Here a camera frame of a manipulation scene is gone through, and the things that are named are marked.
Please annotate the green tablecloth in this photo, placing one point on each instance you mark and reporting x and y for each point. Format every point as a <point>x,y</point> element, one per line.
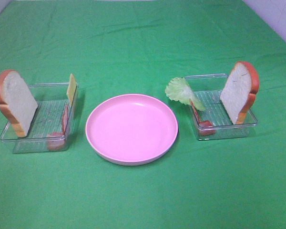
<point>124,47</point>

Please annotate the right clear plastic tray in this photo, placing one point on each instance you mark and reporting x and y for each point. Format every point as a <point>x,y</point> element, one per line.
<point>208,89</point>

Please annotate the left clear plastic tray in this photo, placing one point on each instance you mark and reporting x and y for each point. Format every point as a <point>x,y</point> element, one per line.
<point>51,99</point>

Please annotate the bread slice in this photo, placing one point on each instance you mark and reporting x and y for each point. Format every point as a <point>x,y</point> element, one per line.
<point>239,92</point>
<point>17,103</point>

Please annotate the green lettuce leaf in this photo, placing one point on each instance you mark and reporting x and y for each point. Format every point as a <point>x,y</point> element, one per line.
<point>178,89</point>

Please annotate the pink round plate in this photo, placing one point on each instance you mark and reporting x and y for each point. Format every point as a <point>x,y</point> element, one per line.
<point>131,129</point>

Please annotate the bacon strip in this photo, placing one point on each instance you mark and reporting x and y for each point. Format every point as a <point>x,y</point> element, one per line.
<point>57,141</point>
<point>205,124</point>

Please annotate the clear plastic tray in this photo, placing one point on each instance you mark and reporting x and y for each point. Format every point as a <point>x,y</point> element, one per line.
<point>208,89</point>
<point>51,99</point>

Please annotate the yellow cheese slice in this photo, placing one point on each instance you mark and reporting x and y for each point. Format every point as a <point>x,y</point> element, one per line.
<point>71,88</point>

